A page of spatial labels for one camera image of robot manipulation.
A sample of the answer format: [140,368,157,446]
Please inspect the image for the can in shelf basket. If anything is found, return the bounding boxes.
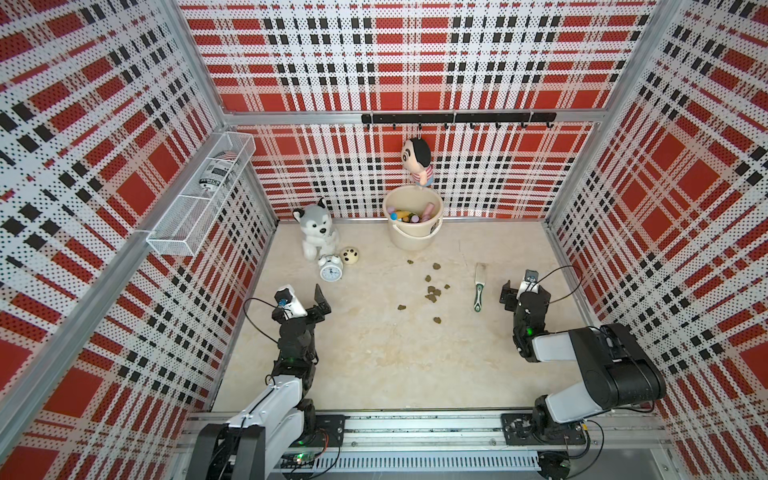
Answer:
[198,150,237,192]

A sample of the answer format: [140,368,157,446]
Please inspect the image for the panda face squishy ball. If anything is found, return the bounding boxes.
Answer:
[340,247,360,265]

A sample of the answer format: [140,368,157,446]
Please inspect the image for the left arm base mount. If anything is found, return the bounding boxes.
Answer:
[292,399,348,448]

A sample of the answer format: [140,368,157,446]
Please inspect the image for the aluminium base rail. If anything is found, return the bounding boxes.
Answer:
[173,409,667,478]

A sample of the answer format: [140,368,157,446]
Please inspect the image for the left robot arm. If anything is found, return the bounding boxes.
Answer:
[186,285,331,479]

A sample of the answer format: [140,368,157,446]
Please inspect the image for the white alarm clock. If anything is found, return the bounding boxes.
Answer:
[318,255,343,283]

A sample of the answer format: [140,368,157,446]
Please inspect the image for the black hook rail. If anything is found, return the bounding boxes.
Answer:
[361,112,558,126]

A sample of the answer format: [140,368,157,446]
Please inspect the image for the green circuit board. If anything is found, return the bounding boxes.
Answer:
[279,452,317,471]

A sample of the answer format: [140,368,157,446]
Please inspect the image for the doll with black hat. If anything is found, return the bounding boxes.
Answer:
[401,137,434,187]

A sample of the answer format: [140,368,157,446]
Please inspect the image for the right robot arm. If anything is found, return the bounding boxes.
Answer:
[500,282,666,434]

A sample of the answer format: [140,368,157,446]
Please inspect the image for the white brush green handle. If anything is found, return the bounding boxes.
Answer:
[473,263,487,313]

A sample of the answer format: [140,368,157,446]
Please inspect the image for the beige plastic bucket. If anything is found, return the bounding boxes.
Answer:
[382,184,444,251]

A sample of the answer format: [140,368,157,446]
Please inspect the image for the grey white husky plush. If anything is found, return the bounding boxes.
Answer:
[292,198,339,261]

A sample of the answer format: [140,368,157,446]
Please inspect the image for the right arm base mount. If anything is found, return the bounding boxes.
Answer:
[501,395,588,446]

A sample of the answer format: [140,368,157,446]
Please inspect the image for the purple square trowel pink handle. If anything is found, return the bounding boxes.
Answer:
[421,203,435,222]

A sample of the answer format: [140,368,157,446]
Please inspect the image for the green trowel yellow handle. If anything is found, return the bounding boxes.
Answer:
[390,210,414,222]

